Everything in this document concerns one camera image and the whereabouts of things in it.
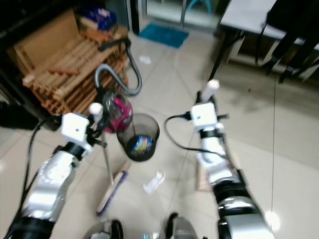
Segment black bag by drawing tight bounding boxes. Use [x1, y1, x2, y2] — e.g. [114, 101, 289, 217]
[0, 99, 31, 131]

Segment pink vacuum cleaner grey hose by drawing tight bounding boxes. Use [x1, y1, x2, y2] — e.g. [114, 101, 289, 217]
[94, 38, 143, 134]

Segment robot left leg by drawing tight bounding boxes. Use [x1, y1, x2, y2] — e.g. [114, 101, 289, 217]
[82, 219, 123, 239]

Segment brown cardboard sheet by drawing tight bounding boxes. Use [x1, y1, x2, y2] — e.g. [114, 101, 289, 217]
[7, 9, 81, 75]

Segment small white paper scrap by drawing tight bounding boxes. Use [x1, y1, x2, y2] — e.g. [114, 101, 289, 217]
[138, 55, 152, 66]

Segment black mesh waste bin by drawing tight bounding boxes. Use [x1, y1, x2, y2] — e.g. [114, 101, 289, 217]
[117, 113, 160, 162]

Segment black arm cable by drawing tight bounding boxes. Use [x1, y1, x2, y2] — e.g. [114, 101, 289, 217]
[163, 113, 236, 168]
[24, 117, 66, 226]

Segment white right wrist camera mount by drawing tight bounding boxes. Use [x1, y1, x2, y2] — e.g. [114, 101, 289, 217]
[190, 102, 218, 130]

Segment blue printed box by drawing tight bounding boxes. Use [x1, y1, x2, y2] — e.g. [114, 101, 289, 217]
[79, 5, 118, 31]

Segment black chair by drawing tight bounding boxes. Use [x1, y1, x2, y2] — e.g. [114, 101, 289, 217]
[263, 0, 319, 84]

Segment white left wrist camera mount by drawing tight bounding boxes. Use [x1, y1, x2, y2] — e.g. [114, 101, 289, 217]
[60, 113, 93, 145]

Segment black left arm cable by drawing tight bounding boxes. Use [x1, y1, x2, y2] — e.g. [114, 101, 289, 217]
[24, 117, 66, 226]

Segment robot leg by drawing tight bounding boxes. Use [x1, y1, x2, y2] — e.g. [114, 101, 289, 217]
[82, 219, 123, 239]
[161, 213, 200, 239]

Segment robot right leg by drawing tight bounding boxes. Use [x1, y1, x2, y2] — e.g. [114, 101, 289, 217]
[161, 213, 200, 239]

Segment white crumpled paper strip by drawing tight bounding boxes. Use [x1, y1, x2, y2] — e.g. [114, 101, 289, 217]
[142, 171, 166, 195]

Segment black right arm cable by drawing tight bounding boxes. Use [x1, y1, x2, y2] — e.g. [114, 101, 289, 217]
[163, 113, 236, 168]

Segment white folding table black legs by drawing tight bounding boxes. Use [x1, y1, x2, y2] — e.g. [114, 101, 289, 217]
[206, 0, 289, 83]

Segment colourful wrapper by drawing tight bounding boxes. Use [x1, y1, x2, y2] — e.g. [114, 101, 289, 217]
[131, 136, 153, 153]

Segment broom with white handle tip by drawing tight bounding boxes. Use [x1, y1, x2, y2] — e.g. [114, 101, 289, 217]
[88, 103, 129, 217]

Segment teal door mat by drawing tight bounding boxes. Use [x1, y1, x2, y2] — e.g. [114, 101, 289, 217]
[138, 23, 189, 49]

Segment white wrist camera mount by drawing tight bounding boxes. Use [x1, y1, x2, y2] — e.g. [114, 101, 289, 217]
[190, 102, 218, 130]
[60, 113, 93, 145]

